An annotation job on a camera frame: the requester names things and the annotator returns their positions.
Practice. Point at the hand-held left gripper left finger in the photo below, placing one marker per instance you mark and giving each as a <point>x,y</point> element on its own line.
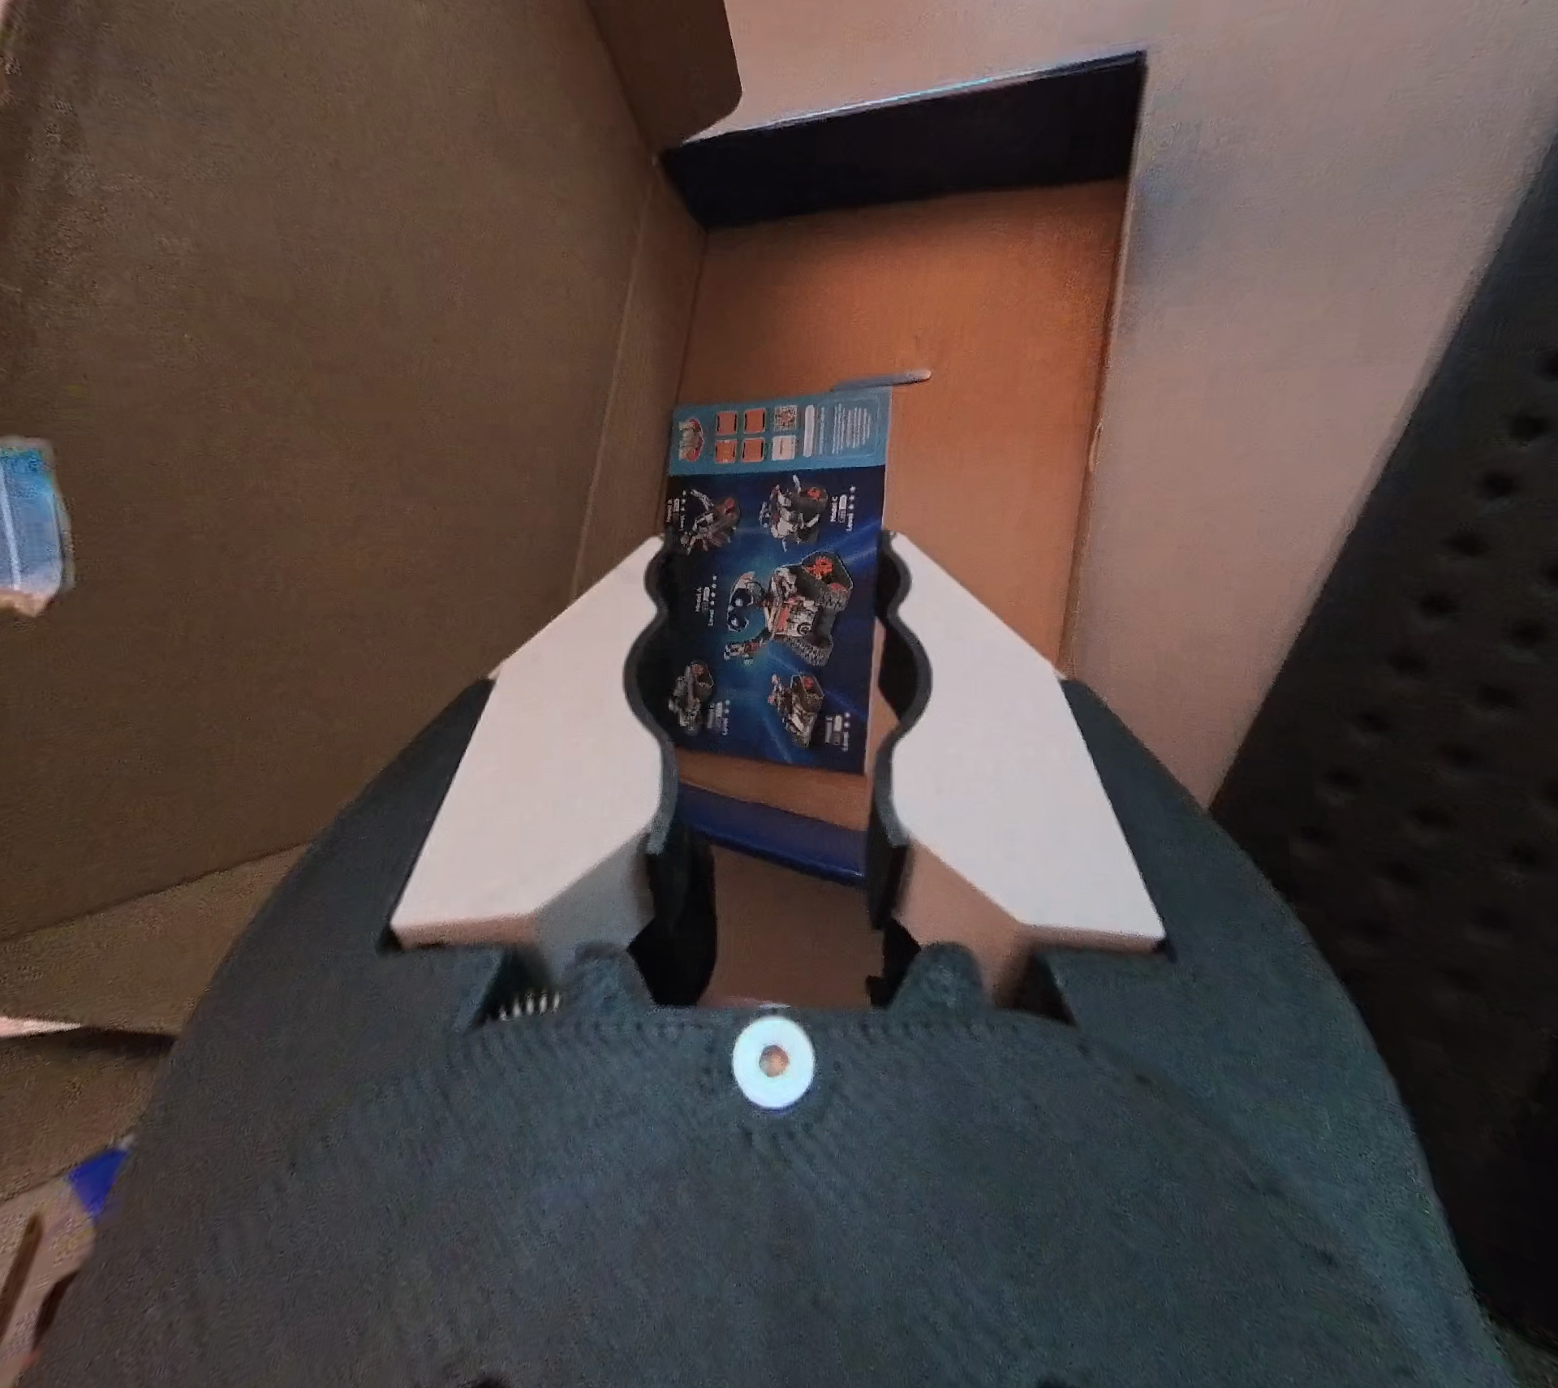
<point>536,803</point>

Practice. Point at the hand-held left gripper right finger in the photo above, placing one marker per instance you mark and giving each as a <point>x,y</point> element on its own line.
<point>1023,803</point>

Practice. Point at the blue robot kit booklet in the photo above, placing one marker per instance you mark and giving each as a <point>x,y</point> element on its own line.
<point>779,828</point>
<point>779,511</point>

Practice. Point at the blue robot kit box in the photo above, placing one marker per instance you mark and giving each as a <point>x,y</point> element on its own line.
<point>305,316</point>

